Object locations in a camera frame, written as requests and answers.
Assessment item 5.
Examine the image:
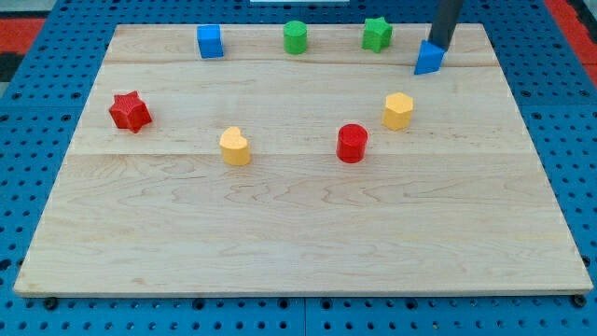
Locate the yellow hexagon block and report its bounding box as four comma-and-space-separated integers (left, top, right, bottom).
382, 92, 414, 131

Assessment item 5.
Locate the red star block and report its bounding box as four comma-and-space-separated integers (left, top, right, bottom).
109, 91, 152, 133

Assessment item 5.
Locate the red cylinder block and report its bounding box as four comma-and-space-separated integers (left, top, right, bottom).
336, 123, 368, 163

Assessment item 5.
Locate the light wooden board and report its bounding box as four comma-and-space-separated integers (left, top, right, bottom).
14, 23, 593, 298

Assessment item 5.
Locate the blue cube block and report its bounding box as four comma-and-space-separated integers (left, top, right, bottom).
197, 24, 224, 59

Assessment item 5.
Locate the green cylinder block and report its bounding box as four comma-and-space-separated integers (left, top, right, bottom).
283, 21, 308, 55

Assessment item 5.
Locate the green star block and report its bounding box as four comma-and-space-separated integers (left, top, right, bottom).
361, 17, 393, 53

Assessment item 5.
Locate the blue triangle block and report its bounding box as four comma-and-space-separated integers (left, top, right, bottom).
414, 40, 446, 75

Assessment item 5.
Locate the yellow heart block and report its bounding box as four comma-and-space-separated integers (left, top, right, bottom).
219, 126, 251, 166

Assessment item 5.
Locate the grey cylindrical robot arm stick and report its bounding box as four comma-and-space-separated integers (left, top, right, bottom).
427, 0, 464, 50

